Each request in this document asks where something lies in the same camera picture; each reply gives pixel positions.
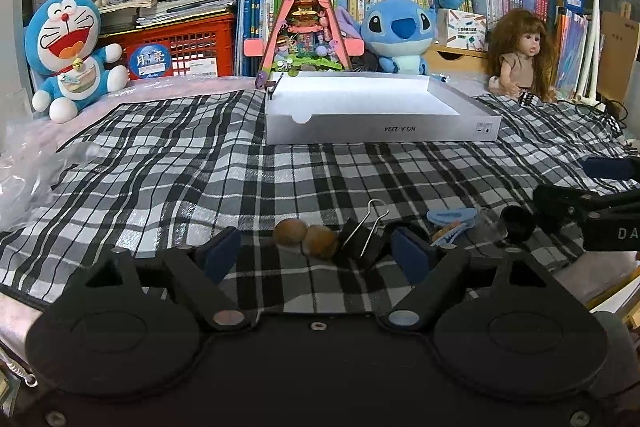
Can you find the black white plaid blanket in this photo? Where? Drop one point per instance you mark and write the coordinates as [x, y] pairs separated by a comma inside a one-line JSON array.
[[200, 167]]

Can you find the brown cardboard panel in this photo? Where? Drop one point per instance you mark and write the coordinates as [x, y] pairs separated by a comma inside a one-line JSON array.
[[620, 57]]

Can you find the blue hair clip brown trim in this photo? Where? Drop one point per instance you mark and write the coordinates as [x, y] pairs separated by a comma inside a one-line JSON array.
[[450, 235]]

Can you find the brown walnut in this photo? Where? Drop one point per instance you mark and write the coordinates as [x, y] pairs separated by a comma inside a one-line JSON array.
[[321, 242], [289, 233]]

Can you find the leaning stack of thin books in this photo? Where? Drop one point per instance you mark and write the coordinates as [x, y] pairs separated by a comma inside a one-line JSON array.
[[570, 52]]

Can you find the white lamp stand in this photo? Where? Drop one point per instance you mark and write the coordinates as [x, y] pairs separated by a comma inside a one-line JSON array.
[[592, 32]]

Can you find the blue alien plush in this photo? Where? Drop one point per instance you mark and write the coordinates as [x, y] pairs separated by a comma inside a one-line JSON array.
[[397, 32]]

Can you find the row of thin blue books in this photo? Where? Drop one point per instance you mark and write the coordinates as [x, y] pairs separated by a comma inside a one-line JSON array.
[[257, 7]]

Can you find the pink triangular block house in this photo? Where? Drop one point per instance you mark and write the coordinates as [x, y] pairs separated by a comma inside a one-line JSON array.
[[305, 32]]

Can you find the blue robot cat plush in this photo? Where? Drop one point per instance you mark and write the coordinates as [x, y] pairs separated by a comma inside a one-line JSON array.
[[75, 57]]

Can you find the large black binder clip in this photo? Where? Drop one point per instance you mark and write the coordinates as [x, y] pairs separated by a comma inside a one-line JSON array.
[[357, 244]]

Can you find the red plastic crate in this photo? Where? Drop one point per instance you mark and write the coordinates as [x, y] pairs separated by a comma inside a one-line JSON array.
[[200, 42]]

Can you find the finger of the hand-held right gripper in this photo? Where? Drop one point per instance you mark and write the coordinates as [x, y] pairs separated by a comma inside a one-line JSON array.
[[560, 207], [607, 168]]

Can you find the brown haired doll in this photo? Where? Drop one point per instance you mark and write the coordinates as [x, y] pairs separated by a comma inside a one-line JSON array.
[[520, 52]]

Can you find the white cardboard box lid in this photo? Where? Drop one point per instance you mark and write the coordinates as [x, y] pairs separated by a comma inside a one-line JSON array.
[[380, 129]]

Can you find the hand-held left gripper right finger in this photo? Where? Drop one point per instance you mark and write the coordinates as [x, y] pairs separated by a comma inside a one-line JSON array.
[[407, 253]]

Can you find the wooden drawer box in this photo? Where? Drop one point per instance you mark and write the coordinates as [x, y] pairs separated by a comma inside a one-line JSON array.
[[457, 62]]

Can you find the clear plastic bag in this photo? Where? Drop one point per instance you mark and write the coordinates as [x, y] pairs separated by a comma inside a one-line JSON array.
[[20, 167]]

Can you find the small patterned cardboard box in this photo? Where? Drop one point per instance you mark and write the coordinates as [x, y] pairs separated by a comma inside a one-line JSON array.
[[462, 31]]

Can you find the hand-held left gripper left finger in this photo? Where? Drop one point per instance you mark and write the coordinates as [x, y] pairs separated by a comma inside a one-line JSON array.
[[220, 253]]

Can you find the light blue hair clip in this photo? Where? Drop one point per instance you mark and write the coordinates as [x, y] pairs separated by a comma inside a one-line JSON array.
[[452, 215]]

